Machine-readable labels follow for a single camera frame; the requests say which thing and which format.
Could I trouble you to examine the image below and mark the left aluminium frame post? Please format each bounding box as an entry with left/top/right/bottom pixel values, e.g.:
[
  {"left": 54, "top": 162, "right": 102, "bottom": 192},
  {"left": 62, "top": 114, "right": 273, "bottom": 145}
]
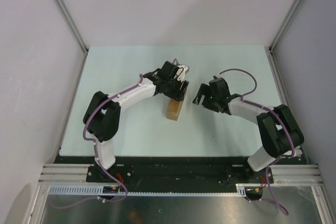
[{"left": 53, "top": 0, "right": 88, "bottom": 55}]

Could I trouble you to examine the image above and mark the brown cardboard express box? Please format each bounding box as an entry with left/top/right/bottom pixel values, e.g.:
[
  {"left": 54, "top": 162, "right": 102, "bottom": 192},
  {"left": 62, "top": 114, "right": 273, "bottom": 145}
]
[{"left": 166, "top": 92, "right": 187, "bottom": 121}]

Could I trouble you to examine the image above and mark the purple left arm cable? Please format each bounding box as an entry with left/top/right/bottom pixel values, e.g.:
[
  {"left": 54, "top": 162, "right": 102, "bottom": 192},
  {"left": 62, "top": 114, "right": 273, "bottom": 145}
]
[{"left": 49, "top": 58, "right": 179, "bottom": 210}]

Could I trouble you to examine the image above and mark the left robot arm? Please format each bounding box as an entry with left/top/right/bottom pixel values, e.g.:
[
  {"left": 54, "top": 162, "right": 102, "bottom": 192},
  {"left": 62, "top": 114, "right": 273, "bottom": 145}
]
[{"left": 82, "top": 59, "right": 190, "bottom": 182}]

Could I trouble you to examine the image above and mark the grey slotted cable duct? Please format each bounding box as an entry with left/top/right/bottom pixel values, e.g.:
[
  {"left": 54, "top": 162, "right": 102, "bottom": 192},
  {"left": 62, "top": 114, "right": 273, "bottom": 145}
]
[{"left": 48, "top": 184, "right": 249, "bottom": 198}]

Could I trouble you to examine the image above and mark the aluminium frame post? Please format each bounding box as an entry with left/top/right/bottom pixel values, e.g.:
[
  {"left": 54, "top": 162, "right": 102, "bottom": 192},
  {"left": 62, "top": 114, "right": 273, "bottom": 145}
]
[
  {"left": 268, "top": 0, "right": 304, "bottom": 52},
  {"left": 53, "top": 0, "right": 88, "bottom": 55}
]

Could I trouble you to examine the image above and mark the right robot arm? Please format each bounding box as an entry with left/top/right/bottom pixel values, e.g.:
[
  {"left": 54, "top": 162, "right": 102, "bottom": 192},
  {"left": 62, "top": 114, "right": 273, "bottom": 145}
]
[{"left": 193, "top": 77, "right": 305, "bottom": 183}]

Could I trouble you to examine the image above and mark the right aluminium frame post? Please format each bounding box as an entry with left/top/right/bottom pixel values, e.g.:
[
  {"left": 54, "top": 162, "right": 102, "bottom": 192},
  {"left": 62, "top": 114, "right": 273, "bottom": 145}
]
[{"left": 268, "top": 0, "right": 304, "bottom": 52}]

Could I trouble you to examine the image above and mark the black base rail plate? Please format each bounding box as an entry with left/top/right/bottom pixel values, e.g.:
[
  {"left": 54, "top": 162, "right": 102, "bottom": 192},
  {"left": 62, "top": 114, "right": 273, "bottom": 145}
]
[{"left": 54, "top": 155, "right": 307, "bottom": 193}]

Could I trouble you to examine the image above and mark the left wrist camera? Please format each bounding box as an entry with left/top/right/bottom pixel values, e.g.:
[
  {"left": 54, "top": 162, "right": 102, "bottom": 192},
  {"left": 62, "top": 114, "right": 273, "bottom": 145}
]
[{"left": 175, "top": 65, "right": 190, "bottom": 82}]

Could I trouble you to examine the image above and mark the aluminium crossbar profile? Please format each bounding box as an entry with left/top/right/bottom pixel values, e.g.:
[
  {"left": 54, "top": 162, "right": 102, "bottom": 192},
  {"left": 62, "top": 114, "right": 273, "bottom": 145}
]
[{"left": 38, "top": 164, "right": 324, "bottom": 186}]

